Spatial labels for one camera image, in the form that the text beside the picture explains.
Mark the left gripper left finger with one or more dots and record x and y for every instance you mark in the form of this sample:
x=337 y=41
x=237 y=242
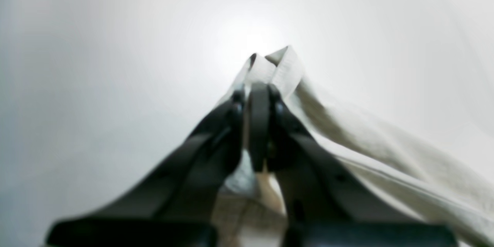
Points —
x=173 y=204

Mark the light grey t-shirt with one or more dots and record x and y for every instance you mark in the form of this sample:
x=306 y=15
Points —
x=407 y=172

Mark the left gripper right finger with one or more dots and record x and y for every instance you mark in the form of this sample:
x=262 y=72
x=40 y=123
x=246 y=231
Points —
x=326 y=205

